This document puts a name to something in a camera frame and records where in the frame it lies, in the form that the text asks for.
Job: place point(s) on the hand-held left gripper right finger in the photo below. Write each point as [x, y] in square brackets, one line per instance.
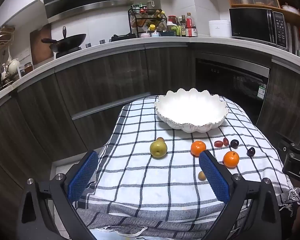
[215, 177]

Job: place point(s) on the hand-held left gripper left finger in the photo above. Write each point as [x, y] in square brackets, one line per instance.
[83, 172]

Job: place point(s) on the yellow-brown grape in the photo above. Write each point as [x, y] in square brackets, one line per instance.
[201, 175]

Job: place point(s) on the orange mandarin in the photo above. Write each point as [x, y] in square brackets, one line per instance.
[197, 147]
[231, 159]

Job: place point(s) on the red grape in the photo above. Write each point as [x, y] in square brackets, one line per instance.
[218, 144]
[225, 141]

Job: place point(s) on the dark purple grape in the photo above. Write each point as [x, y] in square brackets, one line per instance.
[234, 143]
[251, 151]

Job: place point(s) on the yellow-green pear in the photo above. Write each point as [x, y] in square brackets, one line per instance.
[158, 149]

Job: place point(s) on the small dark round berry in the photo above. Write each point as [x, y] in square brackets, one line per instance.
[160, 139]

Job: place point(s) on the white scalloped bowl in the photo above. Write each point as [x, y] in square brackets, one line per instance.
[190, 110]

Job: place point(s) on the blue white checkered cloth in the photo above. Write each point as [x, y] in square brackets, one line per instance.
[140, 180]

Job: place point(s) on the black built-in oven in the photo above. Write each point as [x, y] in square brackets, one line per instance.
[227, 85]

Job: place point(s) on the dark wood kitchen cabinets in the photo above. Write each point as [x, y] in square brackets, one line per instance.
[102, 75]

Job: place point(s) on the brown glass jar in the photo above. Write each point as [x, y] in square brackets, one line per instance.
[28, 68]

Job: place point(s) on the black microwave oven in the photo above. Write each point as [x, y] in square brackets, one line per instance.
[250, 25]

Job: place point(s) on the white teapot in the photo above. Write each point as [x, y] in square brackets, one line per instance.
[13, 66]

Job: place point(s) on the black wok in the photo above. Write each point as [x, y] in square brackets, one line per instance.
[69, 41]

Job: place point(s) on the wooden cutting board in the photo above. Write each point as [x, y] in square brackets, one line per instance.
[38, 47]

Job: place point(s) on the white rice cooker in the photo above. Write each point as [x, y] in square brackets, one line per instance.
[220, 28]

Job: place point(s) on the black gas stove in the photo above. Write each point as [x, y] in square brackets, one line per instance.
[120, 37]

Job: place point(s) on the group of condiment bottles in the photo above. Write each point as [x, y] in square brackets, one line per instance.
[188, 23]

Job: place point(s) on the wooden wall rack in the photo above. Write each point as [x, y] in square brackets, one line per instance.
[2, 36]

